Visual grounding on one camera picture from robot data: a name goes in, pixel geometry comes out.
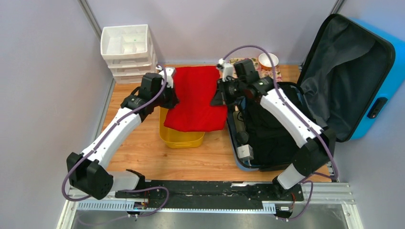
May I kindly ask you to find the blue fish print suitcase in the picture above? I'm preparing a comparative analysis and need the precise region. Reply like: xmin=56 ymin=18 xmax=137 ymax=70
xmin=227 ymin=14 xmax=405 ymax=172

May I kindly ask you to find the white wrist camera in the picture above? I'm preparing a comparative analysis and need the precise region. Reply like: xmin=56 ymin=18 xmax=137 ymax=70
xmin=156 ymin=65 xmax=176 ymax=89
xmin=216 ymin=58 xmax=234 ymax=82

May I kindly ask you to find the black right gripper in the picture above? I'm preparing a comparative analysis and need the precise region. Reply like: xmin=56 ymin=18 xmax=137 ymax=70
xmin=211 ymin=77 xmax=246 ymax=106

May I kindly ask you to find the white plastic drawer unit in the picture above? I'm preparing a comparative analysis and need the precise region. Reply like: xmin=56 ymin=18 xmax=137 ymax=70
xmin=100 ymin=24 xmax=158 ymax=84

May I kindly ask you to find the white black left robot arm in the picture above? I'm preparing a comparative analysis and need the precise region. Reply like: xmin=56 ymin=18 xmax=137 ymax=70
xmin=62 ymin=67 xmax=179 ymax=201

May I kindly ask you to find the beige cylindrical bottle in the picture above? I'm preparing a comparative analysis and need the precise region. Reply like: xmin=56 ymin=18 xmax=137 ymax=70
xmin=233 ymin=109 xmax=245 ymax=133

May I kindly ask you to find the black round cap item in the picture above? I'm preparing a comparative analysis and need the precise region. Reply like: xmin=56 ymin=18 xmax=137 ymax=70
xmin=236 ymin=131 xmax=249 ymax=145

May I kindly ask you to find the red cloth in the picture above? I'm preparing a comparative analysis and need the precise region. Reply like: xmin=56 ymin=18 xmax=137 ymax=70
xmin=164 ymin=66 xmax=227 ymax=132

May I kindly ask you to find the white square charger block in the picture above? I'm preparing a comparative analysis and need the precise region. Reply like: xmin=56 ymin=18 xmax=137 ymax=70
xmin=236 ymin=145 xmax=254 ymax=162

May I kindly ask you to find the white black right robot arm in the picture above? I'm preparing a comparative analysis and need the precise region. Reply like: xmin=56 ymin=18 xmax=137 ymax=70
xmin=211 ymin=59 xmax=336 ymax=200

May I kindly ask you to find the yellow plastic basket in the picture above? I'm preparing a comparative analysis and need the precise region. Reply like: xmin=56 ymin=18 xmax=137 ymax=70
xmin=159 ymin=108 xmax=205 ymax=149

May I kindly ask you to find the black folded garment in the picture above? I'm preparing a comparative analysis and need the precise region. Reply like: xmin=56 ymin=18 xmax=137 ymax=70
xmin=243 ymin=98 xmax=298 ymax=166

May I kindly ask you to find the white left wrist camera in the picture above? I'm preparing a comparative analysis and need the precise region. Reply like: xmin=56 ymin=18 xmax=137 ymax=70
xmin=156 ymin=65 xmax=176 ymax=89

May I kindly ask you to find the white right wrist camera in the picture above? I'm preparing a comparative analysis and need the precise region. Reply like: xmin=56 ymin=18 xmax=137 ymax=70
xmin=216 ymin=58 xmax=234 ymax=82

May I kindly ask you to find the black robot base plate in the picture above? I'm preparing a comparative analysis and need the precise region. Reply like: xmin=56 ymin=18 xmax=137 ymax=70
xmin=115 ymin=180 xmax=304 ymax=210

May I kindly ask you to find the floral pattern tray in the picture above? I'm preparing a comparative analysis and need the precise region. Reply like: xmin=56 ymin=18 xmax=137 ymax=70
xmin=229 ymin=58 xmax=282 ymax=82

